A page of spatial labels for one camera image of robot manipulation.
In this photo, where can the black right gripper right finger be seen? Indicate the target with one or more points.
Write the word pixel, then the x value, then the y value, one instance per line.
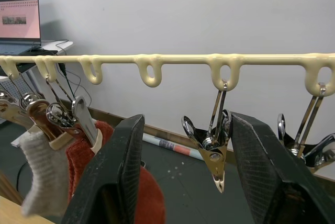
pixel 267 171

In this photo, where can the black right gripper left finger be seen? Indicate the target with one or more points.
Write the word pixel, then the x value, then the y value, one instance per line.
pixel 115 171

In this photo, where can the metal clip with cream pads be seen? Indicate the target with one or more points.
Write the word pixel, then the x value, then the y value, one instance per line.
pixel 85 122
pixel 42 116
pixel 213 156
pixel 305 127

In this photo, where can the cream clip hanger bar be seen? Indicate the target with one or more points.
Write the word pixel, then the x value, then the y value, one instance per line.
pixel 183 59

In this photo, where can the rust red fuzzy sock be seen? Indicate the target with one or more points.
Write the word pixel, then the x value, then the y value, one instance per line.
pixel 149 197

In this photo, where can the rolled printed paper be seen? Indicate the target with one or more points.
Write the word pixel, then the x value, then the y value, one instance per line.
pixel 170 145

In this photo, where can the light grey knitted sock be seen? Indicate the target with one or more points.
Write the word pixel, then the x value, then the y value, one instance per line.
pixel 44 171

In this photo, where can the white desk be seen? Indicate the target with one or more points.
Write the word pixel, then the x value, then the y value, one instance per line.
pixel 65 46

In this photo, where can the open laptop with pink screen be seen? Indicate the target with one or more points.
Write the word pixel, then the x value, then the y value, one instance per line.
pixel 18 20

